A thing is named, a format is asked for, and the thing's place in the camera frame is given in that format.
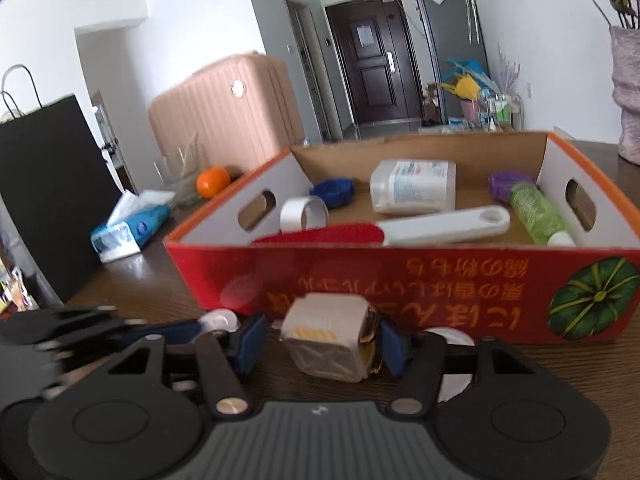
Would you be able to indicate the blue tissue pack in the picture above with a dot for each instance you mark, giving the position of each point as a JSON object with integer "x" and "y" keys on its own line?
{"x": 134, "y": 220}

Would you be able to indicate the pink ceramic vase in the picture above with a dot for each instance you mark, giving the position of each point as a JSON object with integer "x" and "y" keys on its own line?
{"x": 626, "y": 80}

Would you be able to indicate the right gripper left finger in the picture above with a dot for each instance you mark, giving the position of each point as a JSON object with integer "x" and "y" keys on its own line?
{"x": 223, "y": 359}

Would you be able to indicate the blue plastic lid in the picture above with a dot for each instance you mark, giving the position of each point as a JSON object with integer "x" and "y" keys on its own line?
{"x": 334, "y": 193}

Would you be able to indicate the white tape roll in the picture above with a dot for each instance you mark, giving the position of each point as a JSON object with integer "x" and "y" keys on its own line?
{"x": 303, "y": 213}

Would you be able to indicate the white round container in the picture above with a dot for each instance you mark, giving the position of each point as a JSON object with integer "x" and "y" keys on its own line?
{"x": 455, "y": 378}
{"x": 219, "y": 320}

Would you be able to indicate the red cardboard box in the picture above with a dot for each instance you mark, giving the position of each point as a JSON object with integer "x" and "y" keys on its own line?
{"x": 505, "y": 286}

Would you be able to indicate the glass cup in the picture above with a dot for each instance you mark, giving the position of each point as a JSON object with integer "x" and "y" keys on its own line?
{"x": 179, "y": 170}

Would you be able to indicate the white plastic bottle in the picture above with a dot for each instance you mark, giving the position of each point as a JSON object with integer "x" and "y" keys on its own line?
{"x": 401, "y": 187}

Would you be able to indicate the black paper bag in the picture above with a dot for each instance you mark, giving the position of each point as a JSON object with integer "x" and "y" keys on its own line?
{"x": 55, "y": 190}

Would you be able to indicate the grey refrigerator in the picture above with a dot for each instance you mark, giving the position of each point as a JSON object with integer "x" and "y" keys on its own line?
{"x": 454, "y": 37}

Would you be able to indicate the dark front door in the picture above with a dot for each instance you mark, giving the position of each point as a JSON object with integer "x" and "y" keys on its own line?
{"x": 374, "y": 46}

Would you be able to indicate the purple plastic lid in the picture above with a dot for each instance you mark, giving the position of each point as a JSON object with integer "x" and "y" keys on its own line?
{"x": 501, "y": 183}

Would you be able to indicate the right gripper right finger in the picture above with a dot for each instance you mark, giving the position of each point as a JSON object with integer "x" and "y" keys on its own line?
{"x": 418, "y": 362}

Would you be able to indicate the green spray bottle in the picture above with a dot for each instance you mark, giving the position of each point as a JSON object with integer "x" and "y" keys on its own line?
{"x": 541, "y": 220}

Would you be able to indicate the red white lint brush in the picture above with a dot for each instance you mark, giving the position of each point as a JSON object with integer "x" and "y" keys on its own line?
{"x": 458, "y": 226}

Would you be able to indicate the snack packages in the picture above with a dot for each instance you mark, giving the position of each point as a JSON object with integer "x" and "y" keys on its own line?
{"x": 15, "y": 296}

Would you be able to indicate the yellow watering can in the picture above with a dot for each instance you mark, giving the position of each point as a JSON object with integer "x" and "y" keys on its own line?
{"x": 465, "y": 87}

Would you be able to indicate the orange fruit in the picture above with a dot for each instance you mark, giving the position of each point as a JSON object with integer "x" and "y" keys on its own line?
{"x": 212, "y": 181}

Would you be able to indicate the pink suitcase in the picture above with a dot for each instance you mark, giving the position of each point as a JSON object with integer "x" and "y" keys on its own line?
{"x": 241, "y": 111}

